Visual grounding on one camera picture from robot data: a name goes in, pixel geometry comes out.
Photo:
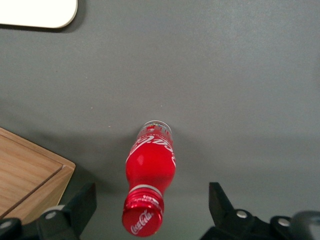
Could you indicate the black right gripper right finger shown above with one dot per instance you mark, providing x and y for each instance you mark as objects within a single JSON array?
[{"x": 230, "y": 222}]

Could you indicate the red coke bottle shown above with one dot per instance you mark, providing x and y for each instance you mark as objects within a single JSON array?
[{"x": 148, "y": 165}]

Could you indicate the wooden two-drawer cabinet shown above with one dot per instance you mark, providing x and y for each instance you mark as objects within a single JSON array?
[{"x": 27, "y": 172}]

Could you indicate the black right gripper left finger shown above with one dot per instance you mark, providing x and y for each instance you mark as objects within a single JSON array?
[{"x": 70, "y": 217}]

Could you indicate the cream rectangular tray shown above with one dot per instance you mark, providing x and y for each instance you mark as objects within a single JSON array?
[{"x": 37, "y": 11}]

